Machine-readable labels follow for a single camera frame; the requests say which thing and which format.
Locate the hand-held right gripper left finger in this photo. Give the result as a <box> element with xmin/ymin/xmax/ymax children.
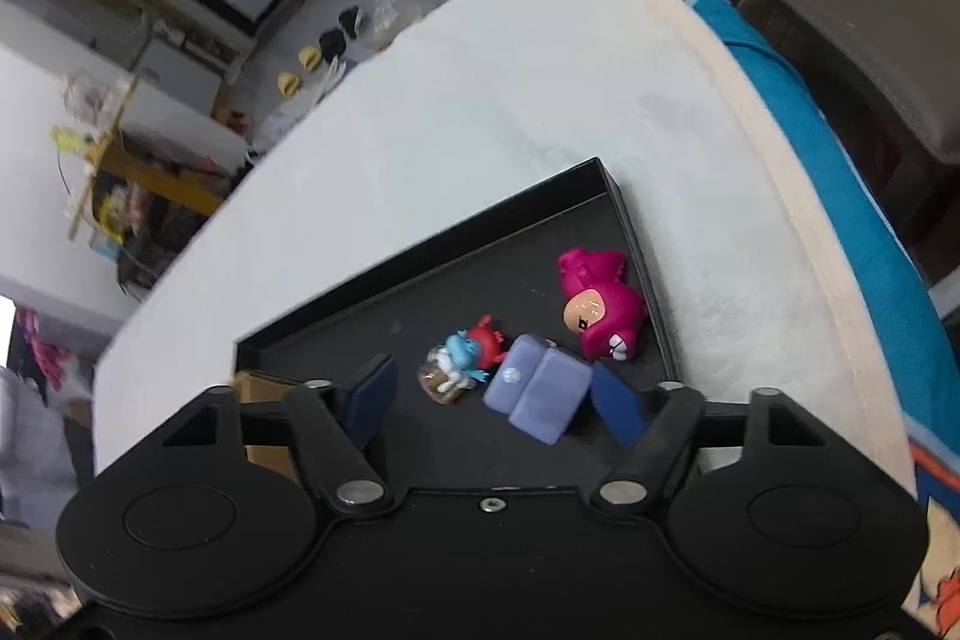
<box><xmin>161</xmin><ymin>353</ymin><xmax>398</xmax><ymax>510</ymax></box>

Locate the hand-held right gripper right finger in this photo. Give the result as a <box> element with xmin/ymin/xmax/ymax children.
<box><xmin>591</xmin><ymin>361</ymin><xmax>807</xmax><ymax>507</ymax></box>

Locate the lavender cube toy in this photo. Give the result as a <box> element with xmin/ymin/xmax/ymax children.
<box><xmin>482</xmin><ymin>334</ymin><xmax>593</xmax><ymax>446</ymax></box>

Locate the blue and red figurine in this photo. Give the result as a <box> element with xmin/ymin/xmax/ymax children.
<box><xmin>418</xmin><ymin>314</ymin><xmax>511</xmax><ymax>405</ymax></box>

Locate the brown cardboard box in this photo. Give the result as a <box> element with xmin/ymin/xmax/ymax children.
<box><xmin>232</xmin><ymin>370</ymin><xmax>301</xmax><ymax>483</ymax></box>

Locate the black tray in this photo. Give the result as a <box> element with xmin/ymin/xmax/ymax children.
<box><xmin>234</xmin><ymin>157</ymin><xmax>680</xmax><ymax>491</ymax></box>

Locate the pink dinosaur suit figurine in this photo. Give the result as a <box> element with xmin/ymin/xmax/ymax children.
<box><xmin>556</xmin><ymin>246</ymin><xmax>647</xmax><ymax>362</ymax></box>

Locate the pink plush toy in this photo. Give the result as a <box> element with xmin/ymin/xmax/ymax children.
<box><xmin>11</xmin><ymin>306</ymin><xmax>72</xmax><ymax>378</ymax></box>

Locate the clear plastic bag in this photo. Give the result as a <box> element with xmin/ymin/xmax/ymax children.
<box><xmin>364</xmin><ymin>0</ymin><xmax>428</xmax><ymax>49</ymax></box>

